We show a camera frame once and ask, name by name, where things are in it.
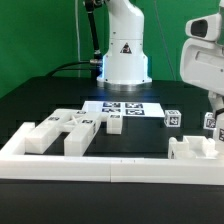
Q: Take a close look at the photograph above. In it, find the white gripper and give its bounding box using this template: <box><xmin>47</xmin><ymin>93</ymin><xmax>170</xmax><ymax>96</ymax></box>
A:
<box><xmin>179</xmin><ymin>13</ymin><xmax>224</xmax><ymax>118</ymax></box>

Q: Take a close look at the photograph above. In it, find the white chair seat block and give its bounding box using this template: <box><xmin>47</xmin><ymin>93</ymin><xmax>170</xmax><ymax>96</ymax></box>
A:
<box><xmin>168</xmin><ymin>136</ymin><xmax>218</xmax><ymax>160</ymax></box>

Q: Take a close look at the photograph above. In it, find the white paper marker sheet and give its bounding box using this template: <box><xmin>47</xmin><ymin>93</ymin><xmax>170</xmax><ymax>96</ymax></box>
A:
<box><xmin>82</xmin><ymin>101</ymin><xmax>164</xmax><ymax>118</ymax></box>

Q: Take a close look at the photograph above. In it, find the black robot cable hose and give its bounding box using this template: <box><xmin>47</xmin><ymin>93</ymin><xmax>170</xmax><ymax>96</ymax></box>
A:
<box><xmin>45</xmin><ymin>0</ymin><xmax>103</xmax><ymax>78</ymax></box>

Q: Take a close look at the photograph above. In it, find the white chair back frame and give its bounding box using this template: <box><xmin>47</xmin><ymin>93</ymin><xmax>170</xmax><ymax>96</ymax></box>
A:
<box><xmin>25</xmin><ymin>109</ymin><xmax>101</xmax><ymax>156</ymax></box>

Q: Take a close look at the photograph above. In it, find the thin white hanging cable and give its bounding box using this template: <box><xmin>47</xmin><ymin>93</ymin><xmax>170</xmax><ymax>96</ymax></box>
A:
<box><xmin>76</xmin><ymin>0</ymin><xmax>82</xmax><ymax>78</ymax></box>

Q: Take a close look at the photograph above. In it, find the white U-shaped fence frame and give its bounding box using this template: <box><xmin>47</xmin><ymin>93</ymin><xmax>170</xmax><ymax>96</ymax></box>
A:
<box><xmin>0</xmin><ymin>122</ymin><xmax>224</xmax><ymax>186</ymax></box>

